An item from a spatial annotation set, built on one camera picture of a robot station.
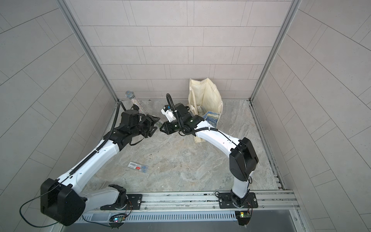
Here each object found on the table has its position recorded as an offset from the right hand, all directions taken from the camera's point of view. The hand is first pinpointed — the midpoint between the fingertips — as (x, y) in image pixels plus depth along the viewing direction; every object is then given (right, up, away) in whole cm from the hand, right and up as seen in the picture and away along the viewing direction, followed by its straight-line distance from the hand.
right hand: (162, 128), depth 77 cm
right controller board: (+41, -41, -9) cm, 59 cm away
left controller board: (-18, -40, -13) cm, 45 cm away
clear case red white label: (-12, -23, +4) cm, 26 cm away
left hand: (0, +5, +1) cm, 5 cm away
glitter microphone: (-18, +18, +4) cm, 26 cm away
